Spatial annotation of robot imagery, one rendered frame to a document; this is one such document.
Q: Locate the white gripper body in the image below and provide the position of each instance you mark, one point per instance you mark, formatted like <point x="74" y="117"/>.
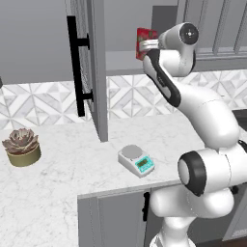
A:
<point x="150" y="45"/>

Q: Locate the grey base cabinet door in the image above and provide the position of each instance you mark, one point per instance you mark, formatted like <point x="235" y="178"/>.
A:
<point x="112" y="220"/>

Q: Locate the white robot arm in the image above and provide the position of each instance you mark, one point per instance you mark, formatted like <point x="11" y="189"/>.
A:
<point x="205" y="112"/>

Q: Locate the grey open cabinet shelf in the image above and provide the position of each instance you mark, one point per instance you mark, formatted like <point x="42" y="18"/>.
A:
<point x="123" y="62"/>

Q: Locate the dark sink basin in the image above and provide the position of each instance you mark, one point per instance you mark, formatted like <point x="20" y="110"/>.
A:
<point x="240" y="118"/>

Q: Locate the potted succulent plant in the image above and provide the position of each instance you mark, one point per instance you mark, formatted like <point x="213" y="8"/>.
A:
<point x="21" y="146"/>

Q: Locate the grey panelled wall cabinet door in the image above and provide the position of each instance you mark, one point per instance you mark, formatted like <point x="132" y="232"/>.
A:
<point x="222" y="35"/>

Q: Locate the grey open cabinet door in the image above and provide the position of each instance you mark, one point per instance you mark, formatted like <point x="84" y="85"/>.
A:
<point x="98" y="70"/>

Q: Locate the red cereal box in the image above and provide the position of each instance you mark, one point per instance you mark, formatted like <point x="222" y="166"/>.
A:
<point x="143" y="33"/>

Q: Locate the white digital scale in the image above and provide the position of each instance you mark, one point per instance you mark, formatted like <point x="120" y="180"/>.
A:
<point x="135" y="159"/>

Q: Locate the grey wall cabinet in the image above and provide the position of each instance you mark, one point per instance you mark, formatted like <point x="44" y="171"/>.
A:
<point x="32" y="41"/>

